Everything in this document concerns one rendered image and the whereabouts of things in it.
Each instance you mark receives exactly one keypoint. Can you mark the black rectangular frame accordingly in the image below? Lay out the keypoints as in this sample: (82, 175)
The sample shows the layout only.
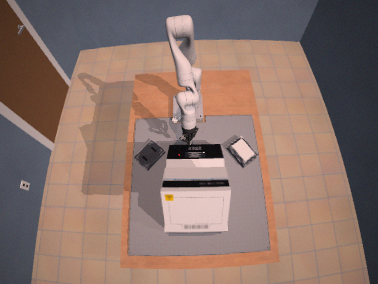
(236, 156)

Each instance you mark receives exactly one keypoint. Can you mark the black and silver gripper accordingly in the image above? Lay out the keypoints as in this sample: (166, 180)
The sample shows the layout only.
(189, 134)

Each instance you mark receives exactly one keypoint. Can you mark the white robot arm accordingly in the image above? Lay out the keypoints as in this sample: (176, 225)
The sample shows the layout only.
(181, 27)

